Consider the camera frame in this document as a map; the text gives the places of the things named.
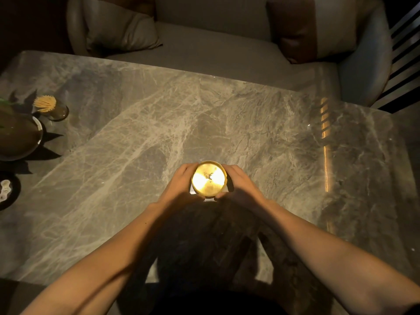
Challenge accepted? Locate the black round ashtray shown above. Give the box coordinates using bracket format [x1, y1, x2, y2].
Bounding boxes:
[0, 173, 21, 212]

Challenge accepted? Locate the person's right hand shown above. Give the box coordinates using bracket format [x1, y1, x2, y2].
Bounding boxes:
[214, 164, 268, 211]

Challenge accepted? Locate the grey upholstered sofa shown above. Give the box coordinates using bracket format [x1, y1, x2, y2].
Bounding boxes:
[66, 0, 393, 107]

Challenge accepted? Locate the person's left hand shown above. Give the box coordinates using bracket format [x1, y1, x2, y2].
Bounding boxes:
[157, 163, 205, 210]

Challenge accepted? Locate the striped slatted panel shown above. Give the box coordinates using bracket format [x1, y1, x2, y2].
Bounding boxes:
[371, 1, 420, 114]

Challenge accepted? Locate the dark round plant pot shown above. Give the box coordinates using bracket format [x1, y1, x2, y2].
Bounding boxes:
[0, 101, 44, 162]

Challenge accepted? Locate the person's right forearm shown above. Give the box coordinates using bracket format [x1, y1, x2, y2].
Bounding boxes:
[253, 199, 420, 315]

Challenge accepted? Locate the bundle of wooden toothpicks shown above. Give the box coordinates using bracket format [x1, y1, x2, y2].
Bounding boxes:
[33, 95, 57, 113]

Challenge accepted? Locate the person's left forearm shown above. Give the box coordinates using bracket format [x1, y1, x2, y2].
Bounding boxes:
[20, 201, 171, 315]

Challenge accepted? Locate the brown and beige cushion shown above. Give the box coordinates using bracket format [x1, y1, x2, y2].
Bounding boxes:
[266, 0, 361, 65]

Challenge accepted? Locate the glass toothpick holder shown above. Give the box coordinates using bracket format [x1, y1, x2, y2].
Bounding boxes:
[39, 101, 70, 122]

